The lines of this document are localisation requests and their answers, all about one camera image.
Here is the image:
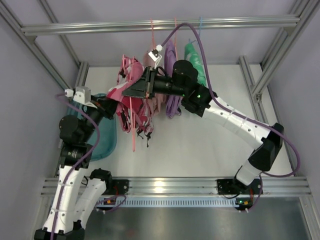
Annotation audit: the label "pink patterned trousers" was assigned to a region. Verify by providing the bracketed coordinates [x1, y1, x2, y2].
[106, 56, 154, 141]

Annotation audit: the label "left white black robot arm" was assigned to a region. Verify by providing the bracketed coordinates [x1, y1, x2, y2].
[33, 97, 117, 240]

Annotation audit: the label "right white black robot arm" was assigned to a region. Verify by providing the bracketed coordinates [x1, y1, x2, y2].
[122, 60, 284, 188]

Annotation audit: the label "light pink trousers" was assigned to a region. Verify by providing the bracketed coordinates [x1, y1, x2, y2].
[143, 51, 167, 116]

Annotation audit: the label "purple trousers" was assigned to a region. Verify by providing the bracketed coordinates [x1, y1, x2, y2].
[164, 40, 182, 118]

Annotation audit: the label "green patterned trousers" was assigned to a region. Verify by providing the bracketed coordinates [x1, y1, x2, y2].
[184, 42, 207, 87]

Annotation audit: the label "teal plastic bin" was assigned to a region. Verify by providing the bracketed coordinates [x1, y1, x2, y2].
[67, 93, 117, 162]

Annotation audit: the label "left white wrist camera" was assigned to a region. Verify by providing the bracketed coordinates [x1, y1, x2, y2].
[64, 86, 98, 109]

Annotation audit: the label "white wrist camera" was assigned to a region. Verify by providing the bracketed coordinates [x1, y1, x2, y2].
[64, 86, 98, 109]
[148, 44, 163, 68]

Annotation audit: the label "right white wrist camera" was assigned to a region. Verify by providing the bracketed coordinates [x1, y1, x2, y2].
[148, 44, 163, 68]

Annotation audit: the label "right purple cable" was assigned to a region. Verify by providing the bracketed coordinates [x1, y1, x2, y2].
[161, 22, 300, 213]

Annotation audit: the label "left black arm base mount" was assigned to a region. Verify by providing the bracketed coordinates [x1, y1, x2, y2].
[103, 178, 130, 196]

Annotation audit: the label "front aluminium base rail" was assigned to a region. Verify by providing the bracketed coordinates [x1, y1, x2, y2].
[41, 176, 312, 198]

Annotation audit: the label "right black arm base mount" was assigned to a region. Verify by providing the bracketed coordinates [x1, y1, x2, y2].
[216, 178, 262, 195]

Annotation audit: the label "slotted grey cable duct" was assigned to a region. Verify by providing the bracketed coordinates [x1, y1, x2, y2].
[97, 197, 252, 209]

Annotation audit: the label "aluminium hanging rail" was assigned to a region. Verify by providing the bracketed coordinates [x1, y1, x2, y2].
[21, 14, 300, 36]

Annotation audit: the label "aluminium frame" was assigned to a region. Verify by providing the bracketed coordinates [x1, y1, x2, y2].
[0, 0, 320, 240]

